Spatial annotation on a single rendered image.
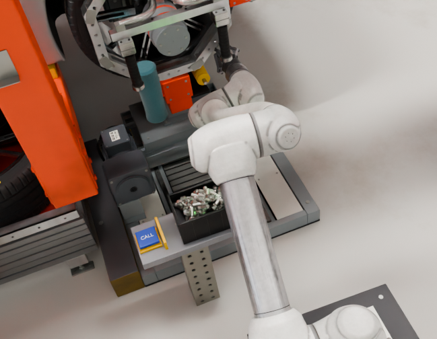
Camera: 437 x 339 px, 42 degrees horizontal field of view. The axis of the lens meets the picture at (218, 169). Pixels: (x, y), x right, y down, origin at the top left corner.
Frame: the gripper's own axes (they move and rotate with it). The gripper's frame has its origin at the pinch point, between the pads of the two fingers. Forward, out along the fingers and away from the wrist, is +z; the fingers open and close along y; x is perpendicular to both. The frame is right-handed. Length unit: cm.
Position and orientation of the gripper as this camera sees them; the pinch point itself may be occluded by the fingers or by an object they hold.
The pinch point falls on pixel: (217, 44)
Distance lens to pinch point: 240.2
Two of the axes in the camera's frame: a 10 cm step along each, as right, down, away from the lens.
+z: -3.4, -6.7, 6.5
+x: -7.4, -2.3, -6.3
